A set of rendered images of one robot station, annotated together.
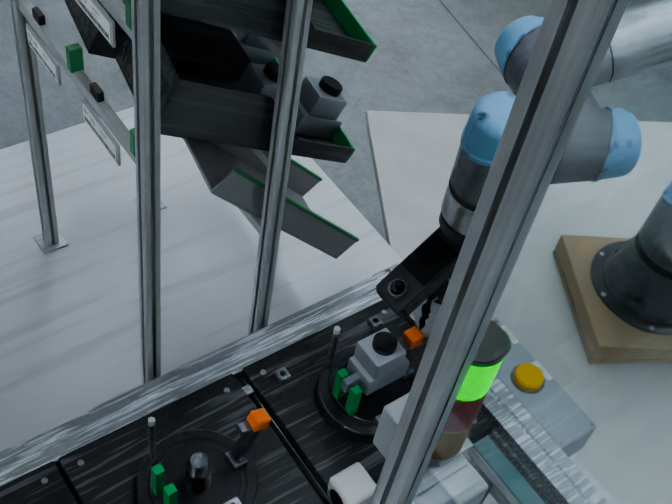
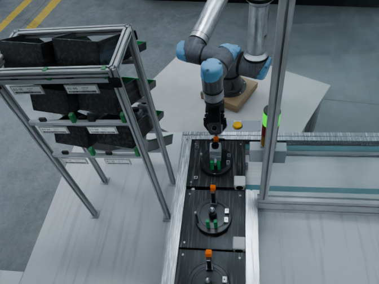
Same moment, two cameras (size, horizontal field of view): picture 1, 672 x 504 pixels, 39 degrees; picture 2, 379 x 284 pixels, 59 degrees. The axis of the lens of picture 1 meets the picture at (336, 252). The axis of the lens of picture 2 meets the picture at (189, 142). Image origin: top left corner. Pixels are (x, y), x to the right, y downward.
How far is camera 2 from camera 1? 0.45 m
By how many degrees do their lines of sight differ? 21
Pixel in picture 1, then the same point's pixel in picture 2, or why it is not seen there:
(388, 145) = not seen: hidden behind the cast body
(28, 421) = (150, 253)
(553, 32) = (282, 23)
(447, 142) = not seen: hidden behind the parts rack
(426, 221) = (168, 119)
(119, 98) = (18, 180)
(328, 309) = (183, 155)
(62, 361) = (138, 234)
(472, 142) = (209, 78)
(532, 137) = (285, 50)
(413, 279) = (215, 123)
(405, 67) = not seen: hidden behind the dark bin
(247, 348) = (180, 181)
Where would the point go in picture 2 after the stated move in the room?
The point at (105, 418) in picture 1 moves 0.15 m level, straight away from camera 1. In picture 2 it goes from (173, 229) to (141, 213)
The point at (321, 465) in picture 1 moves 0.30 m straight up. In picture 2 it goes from (227, 185) to (225, 138)
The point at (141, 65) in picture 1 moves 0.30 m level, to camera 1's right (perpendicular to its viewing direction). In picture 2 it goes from (136, 128) to (214, 76)
